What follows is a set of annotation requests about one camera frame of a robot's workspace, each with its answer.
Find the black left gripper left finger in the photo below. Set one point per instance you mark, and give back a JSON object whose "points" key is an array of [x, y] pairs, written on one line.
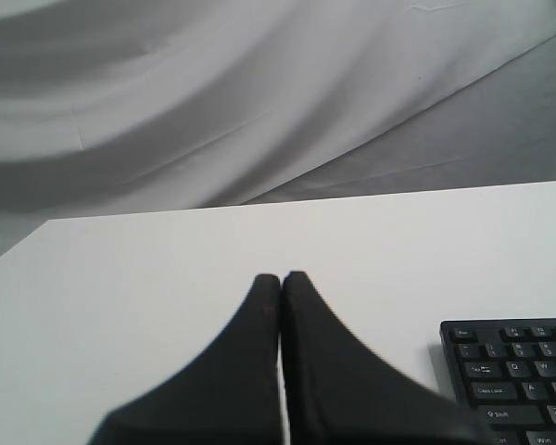
{"points": [[228, 394]]}

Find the grey backdrop cloth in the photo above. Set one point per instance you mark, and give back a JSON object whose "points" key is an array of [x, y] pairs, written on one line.
{"points": [[111, 107]]}

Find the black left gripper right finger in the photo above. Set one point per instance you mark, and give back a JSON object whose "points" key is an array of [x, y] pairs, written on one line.
{"points": [[340, 392]]}

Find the black acer keyboard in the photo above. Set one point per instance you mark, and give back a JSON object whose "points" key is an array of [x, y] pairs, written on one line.
{"points": [[506, 371]]}

